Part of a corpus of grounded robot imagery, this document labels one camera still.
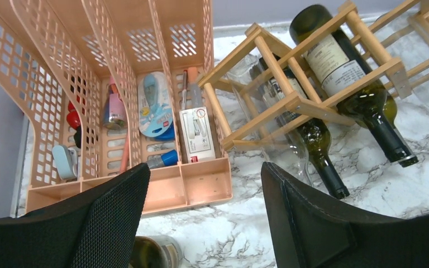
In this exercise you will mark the white wine bottle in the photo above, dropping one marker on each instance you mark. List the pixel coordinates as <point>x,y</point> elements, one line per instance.
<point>161,251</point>

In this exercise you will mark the red item in organizer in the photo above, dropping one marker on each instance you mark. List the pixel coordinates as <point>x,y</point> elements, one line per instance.
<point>74,122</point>

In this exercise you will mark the blue item in organizer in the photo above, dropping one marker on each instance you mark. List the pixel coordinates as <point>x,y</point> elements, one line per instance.
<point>155,108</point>

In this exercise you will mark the blue capped glue stick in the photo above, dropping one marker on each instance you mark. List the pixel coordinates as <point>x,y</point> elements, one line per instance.
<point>169,158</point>

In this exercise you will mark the light blue tube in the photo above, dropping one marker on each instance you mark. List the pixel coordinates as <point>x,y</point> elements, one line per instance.
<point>66,161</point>

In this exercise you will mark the orange plastic file organizer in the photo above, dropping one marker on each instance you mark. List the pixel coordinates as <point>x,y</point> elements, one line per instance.
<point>56,52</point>

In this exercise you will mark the orange handled tool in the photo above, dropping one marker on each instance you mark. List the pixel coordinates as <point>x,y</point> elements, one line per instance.
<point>191,88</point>

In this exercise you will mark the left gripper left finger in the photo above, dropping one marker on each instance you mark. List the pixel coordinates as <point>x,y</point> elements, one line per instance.
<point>95,228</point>

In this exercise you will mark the white stapler box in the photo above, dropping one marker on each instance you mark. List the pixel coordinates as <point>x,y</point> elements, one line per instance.
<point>197,135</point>

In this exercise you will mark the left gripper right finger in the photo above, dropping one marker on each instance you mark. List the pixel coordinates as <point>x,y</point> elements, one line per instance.
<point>309,228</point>

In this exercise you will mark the pink item in organizer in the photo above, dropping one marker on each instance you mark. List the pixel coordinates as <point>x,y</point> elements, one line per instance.
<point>114,114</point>

